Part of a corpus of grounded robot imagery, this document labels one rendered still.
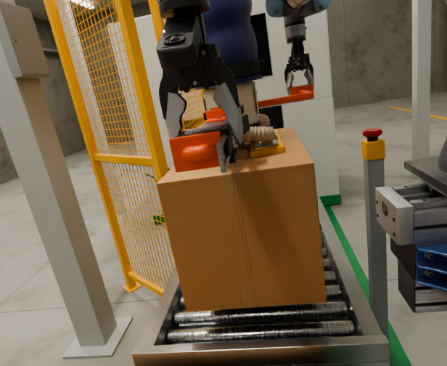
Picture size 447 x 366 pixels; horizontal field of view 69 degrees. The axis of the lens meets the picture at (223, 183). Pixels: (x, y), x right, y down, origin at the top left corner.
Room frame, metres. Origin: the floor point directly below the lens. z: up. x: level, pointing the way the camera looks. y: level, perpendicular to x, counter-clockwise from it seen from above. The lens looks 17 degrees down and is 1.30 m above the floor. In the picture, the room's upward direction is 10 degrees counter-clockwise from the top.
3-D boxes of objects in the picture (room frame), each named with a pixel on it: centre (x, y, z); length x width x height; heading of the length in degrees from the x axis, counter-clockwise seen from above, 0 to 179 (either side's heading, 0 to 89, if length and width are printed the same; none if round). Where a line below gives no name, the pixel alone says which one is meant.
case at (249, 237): (1.08, -0.07, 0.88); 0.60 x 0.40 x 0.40; 171
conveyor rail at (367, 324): (1.83, -0.52, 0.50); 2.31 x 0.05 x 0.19; 170
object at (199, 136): (0.50, 0.02, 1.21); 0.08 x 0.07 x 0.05; 172
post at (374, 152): (1.21, -0.59, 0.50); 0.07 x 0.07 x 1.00; 80
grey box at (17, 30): (1.62, 0.77, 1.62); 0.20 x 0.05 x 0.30; 170
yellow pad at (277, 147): (1.08, -0.16, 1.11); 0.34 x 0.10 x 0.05; 172
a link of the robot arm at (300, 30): (1.33, -0.37, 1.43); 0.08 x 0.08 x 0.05
